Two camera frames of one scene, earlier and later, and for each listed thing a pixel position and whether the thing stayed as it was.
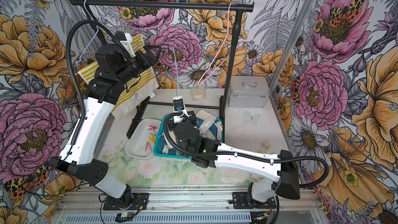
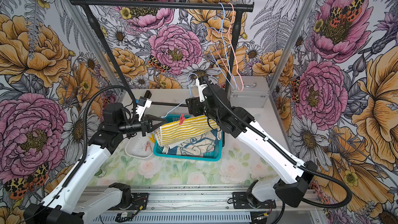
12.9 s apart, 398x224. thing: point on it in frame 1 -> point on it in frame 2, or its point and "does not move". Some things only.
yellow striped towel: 137,84 -> 174,133
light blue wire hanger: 84,1 -> 191,95
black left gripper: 144,58 -> 147,125
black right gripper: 193,119 -> 194,106
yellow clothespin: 152,139 does not move
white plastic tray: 141,144 does not move
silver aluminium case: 248,91 does not move
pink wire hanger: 201,82 -> 227,32
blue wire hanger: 176,71 -> 236,87
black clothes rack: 239,8 does not move
